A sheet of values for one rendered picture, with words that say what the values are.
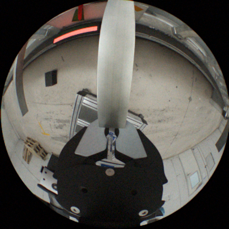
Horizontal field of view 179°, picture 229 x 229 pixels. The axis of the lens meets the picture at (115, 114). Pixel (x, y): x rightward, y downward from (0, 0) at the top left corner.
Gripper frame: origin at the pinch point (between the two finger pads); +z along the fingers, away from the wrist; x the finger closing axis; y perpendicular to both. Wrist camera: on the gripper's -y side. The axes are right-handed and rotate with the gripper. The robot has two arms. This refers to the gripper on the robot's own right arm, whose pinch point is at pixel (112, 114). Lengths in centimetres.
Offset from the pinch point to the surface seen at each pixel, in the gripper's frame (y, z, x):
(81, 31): -21.2, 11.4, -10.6
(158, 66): -21, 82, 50
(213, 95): -31, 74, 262
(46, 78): -7, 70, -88
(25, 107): -1.3, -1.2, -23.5
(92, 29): -21.1, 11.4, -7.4
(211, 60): -29, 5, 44
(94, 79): 4, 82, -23
